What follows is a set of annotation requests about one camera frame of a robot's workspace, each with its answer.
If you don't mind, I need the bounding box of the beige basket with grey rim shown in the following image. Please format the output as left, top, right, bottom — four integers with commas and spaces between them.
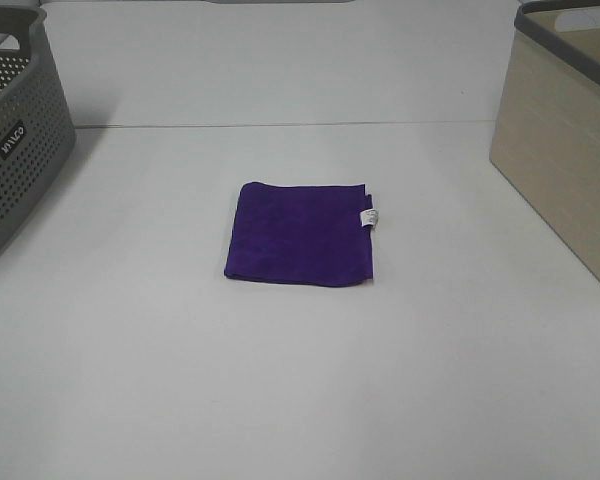
489, 1, 600, 282

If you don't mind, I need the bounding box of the purple towel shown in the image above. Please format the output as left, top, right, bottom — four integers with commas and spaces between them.
224, 182, 374, 288

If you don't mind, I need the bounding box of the grey perforated plastic basket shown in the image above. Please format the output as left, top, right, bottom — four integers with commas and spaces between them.
0, 5, 76, 255

